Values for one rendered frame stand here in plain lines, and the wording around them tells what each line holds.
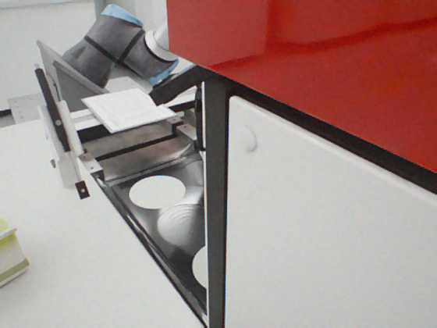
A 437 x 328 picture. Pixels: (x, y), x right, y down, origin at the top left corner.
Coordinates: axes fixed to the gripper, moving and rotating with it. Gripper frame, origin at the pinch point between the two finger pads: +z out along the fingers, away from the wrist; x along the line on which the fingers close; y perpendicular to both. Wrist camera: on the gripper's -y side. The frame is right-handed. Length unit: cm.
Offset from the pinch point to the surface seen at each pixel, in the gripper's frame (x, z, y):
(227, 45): -31.7, -27.1, 8.9
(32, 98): 52, 15, -75
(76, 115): 14.6, 1.3, -32.9
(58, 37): 228, 38, -182
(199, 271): -17.3, 7.3, 2.9
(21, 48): 206, 42, -202
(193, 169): 8.1, 7.4, -4.7
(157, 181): 2.3, 7.3, -10.3
